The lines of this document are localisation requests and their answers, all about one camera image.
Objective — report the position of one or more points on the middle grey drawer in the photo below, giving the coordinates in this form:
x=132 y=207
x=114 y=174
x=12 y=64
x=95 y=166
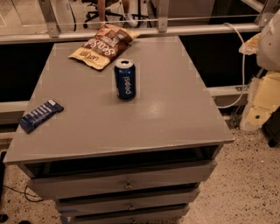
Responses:
x=127 y=201

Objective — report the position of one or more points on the grey drawer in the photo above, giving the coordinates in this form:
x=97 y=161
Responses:
x=129 y=217
x=121 y=181
x=127 y=201

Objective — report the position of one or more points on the blue snack bar wrapper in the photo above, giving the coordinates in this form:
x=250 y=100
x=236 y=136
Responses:
x=39 y=115

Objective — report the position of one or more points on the blue pepsi can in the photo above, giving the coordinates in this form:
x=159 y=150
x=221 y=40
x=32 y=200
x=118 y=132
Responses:
x=125 y=79

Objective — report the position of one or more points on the grey drawer cabinet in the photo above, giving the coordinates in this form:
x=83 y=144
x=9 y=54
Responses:
x=173 y=118

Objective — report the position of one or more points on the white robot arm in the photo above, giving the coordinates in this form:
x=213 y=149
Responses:
x=264 y=93

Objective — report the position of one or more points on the brown chip bag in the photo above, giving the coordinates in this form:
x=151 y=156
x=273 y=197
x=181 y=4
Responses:
x=105 y=46

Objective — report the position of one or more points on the black office chair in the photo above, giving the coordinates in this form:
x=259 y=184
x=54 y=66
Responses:
x=114 y=11

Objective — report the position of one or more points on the bottom grey drawer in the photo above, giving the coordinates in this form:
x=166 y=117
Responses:
x=129 y=217

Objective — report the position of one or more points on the top grey drawer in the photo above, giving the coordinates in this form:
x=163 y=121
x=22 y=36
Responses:
x=121 y=181

